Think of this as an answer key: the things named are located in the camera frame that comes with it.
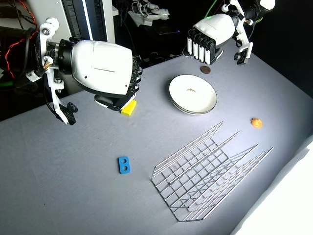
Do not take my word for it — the blue block with two holes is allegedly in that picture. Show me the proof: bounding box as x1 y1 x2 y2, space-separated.
118 156 132 175

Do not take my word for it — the white plate with dark rim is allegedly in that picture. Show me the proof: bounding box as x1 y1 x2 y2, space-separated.
170 96 216 116
168 74 218 113

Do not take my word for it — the white background device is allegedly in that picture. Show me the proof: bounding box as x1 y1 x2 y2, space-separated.
128 0 171 27

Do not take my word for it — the yellow rectangular block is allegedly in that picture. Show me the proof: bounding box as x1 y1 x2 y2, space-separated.
120 99 137 117

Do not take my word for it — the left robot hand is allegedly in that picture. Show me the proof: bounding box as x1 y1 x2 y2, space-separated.
187 13 238 66

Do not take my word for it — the orange swirl cookie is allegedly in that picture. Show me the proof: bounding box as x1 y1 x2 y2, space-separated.
250 117 264 129

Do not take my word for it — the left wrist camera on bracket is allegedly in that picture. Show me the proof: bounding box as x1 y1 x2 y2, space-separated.
228 12 254 66

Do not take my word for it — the silver wire plate rack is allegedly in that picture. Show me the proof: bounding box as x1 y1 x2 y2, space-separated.
151 121 275 223

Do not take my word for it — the thin green cable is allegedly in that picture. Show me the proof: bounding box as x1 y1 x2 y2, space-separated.
206 0 219 18

